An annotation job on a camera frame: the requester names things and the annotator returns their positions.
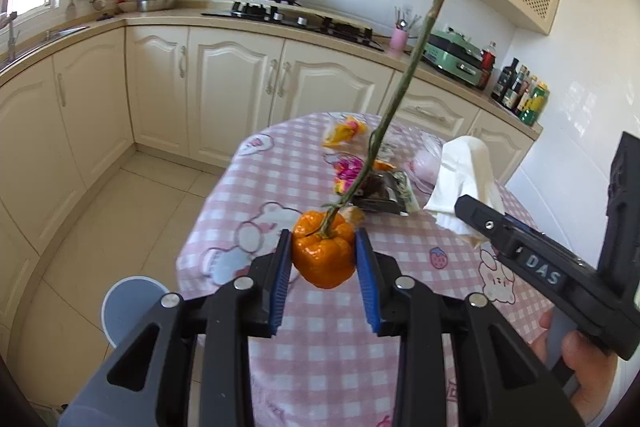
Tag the green and yellow bottle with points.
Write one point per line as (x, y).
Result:
(535, 104)

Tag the orange pepper with long stem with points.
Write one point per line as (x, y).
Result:
(322, 257)

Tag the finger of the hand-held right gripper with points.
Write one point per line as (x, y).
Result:
(480, 219)

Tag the pink candy wrapper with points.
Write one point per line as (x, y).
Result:
(347, 172)

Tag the cream kitchen base cabinets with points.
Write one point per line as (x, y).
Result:
(160, 97)

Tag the pink utensil holder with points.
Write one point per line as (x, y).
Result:
(399, 42)

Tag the metal sink faucet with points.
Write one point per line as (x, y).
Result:
(10, 32)

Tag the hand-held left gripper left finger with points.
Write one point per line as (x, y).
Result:
(279, 287)

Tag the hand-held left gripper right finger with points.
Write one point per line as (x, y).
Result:
(367, 289)

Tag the tall dark oil bottle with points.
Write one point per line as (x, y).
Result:
(504, 84)

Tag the pink checked tablecloth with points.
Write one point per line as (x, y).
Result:
(325, 357)

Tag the dark bottle with red label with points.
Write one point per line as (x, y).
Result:
(487, 64)

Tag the orange peel piece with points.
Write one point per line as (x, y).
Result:
(384, 166)

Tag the black snack packet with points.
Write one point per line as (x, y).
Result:
(382, 194)

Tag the person's right hand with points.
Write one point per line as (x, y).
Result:
(590, 369)

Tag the white paper tissue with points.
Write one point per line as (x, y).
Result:
(462, 174)

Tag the green electric cooker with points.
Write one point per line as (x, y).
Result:
(452, 54)

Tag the dark sauce bottle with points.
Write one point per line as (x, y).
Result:
(519, 89)
(527, 93)

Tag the black gas stove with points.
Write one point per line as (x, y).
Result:
(300, 19)

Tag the steel sink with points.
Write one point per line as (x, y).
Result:
(65, 33)

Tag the clear plastic bag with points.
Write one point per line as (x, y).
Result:
(425, 167)

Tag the bunch of utensils in holder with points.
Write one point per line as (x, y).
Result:
(405, 19)

